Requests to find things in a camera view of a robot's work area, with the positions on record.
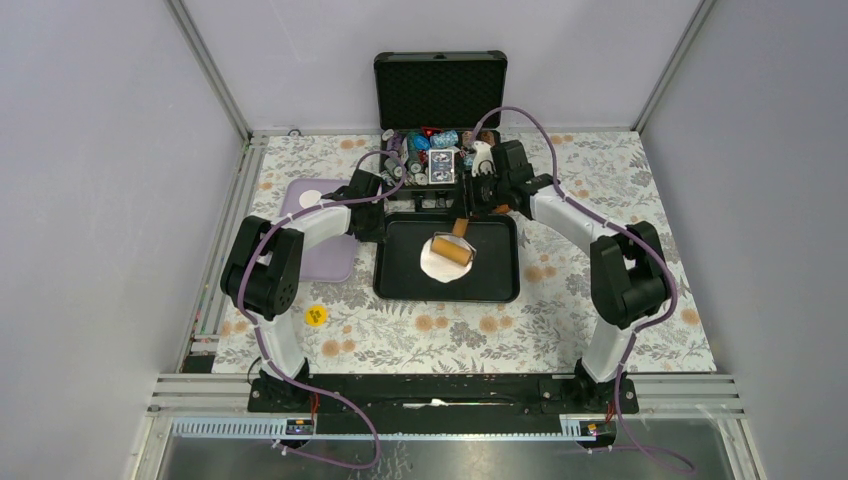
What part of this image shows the purple plastic tray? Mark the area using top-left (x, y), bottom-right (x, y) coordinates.
top-left (279, 178), bottom-right (357, 283)

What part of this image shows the black baking tray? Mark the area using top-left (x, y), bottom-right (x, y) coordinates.
top-left (373, 212), bottom-right (520, 303)

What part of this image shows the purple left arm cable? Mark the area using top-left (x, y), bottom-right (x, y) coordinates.
top-left (235, 132), bottom-right (409, 472)

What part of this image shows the wooden rolling pin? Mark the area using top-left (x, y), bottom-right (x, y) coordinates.
top-left (430, 218), bottom-right (476, 267)

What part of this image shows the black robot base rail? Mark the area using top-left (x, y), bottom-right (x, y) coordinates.
top-left (247, 373), bottom-right (615, 415)

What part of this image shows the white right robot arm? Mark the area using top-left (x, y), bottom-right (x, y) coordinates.
top-left (462, 140), bottom-right (676, 412)

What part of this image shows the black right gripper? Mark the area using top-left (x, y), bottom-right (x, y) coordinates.
top-left (448, 168), bottom-right (510, 219)

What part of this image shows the blue playing card deck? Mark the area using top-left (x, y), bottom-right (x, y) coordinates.
top-left (427, 149), bottom-right (456, 185)

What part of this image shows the yellow round token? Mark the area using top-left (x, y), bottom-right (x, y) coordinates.
top-left (304, 305), bottom-right (329, 327)

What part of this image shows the small white dough piece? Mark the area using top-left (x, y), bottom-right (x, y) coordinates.
top-left (298, 190), bottom-right (322, 208)

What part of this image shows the white dough disc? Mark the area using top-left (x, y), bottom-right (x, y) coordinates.
top-left (419, 232), bottom-right (477, 284)

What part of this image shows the black poker chip case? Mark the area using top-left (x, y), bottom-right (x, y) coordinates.
top-left (373, 50), bottom-right (508, 216)

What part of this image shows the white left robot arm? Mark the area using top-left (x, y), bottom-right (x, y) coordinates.
top-left (220, 169), bottom-right (384, 411)

